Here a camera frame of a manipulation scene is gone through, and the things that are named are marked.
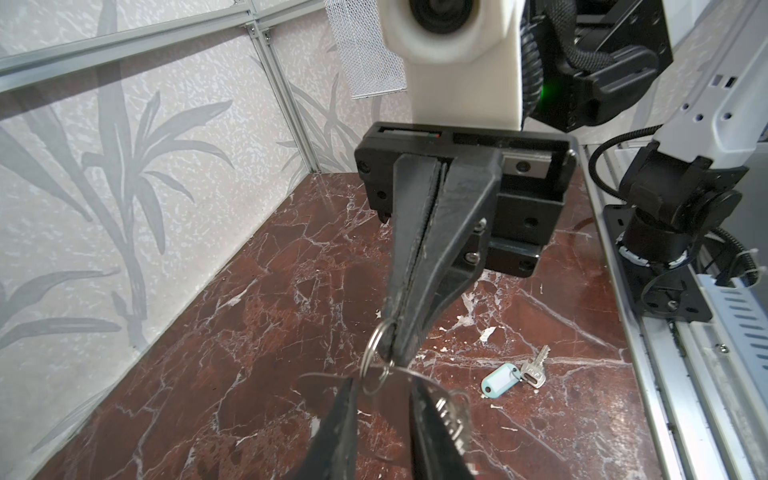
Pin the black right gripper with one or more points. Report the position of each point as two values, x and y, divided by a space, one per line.
443 209

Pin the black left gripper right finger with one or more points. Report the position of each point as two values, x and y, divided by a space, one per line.
436 436

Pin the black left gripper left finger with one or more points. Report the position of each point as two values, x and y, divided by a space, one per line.
332 453

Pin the key with light tag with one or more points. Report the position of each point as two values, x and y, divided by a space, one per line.
509 375

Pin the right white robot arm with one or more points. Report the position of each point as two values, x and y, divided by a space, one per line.
584 62

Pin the white wire mesh basket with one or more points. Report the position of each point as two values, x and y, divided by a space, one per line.
370 68

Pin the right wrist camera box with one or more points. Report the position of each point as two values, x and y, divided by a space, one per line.
462 60

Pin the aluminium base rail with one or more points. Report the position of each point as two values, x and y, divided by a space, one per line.
706 417

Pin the white slotted cable duct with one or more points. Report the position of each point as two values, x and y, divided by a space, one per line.
745 322

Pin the aluminium frame profiles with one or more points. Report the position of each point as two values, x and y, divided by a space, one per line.
28 68

